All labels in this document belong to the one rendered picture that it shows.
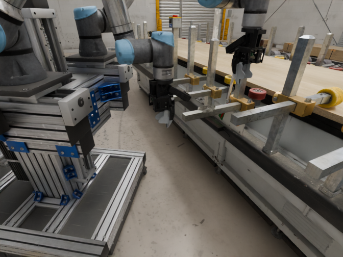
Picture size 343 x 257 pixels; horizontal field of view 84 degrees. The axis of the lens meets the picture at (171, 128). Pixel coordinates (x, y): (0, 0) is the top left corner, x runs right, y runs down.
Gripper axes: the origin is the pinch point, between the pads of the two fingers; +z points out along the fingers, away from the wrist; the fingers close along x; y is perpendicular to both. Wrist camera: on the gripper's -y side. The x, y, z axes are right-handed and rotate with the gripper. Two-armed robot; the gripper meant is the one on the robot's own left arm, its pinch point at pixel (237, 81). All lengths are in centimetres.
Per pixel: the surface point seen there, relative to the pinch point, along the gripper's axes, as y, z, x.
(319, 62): -38, 9, 117
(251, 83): -17.5, 9.2, 26.7
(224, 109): -3.1, 14.0, -1.8
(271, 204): 14, 81, 35
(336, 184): 42.6, 23.3, 10.0
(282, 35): -584, 50, 738
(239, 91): -7.1, 7.8, 8.8
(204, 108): -4.4, 12.3, -12.0
